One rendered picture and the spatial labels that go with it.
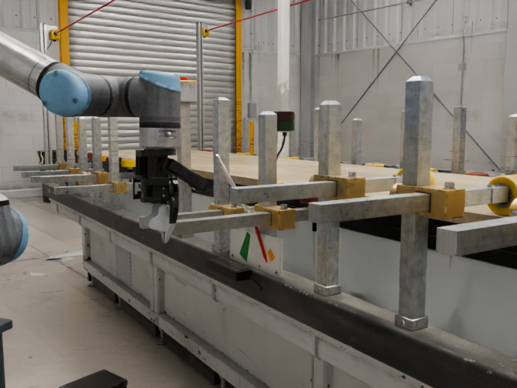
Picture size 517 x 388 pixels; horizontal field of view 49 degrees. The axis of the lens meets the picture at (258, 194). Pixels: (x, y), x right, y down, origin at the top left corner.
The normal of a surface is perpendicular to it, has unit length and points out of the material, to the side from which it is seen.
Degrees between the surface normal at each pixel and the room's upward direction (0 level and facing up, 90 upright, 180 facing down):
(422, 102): 90
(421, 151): 90
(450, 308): 90
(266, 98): 90
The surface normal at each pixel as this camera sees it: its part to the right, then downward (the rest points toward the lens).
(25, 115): 0.61, 0.10
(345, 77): -0.79, 0.07
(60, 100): -0.27, 0.15
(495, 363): 0.00, -0.99
